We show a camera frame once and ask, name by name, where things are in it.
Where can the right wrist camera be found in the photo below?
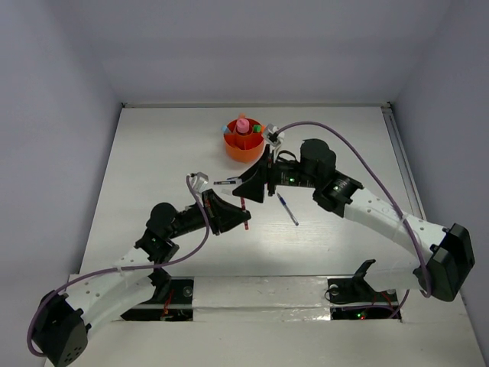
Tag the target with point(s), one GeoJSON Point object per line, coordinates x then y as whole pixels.
{"type": "Point", "coordinates": [273, 138]}

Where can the purple gel pen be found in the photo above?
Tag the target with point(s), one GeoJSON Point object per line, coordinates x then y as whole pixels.
{"type": "Point", "coordinates": [225, 182]}

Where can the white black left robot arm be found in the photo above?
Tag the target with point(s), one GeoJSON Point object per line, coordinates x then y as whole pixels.
{"type": "Point", "coordinates": [69, 316]}

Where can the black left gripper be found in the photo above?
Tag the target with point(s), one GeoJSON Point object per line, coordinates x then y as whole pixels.
{"type": "Point", "coordinates": [221, 215]}

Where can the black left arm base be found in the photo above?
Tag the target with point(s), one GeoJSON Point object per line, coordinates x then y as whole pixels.
{"type": "Point", "coordinates": [172, 300]}

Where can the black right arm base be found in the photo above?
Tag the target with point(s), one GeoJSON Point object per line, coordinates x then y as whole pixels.
{"type": "Point", "coordinates": [352, 298]}

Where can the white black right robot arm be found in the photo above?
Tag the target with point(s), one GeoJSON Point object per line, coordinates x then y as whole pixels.
{"type": "Point", "coordinates": [447, 252]}

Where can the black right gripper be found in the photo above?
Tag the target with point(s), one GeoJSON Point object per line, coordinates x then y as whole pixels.
{"type": "Point", "coordinates": [264, 170]}

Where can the blue ballpoint pen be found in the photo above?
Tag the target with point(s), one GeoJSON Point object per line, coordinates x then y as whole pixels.
{"type": "Point", "coordinates": [287, 209]}

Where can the pink capped sticker bottle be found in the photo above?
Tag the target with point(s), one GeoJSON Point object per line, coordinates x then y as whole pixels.
{"type": "Point", "coordinates": [242, 126]}

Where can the orange round divided organizer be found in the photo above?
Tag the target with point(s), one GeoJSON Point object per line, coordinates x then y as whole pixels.
{"type": "Point", "coordinates": [244, 148]}

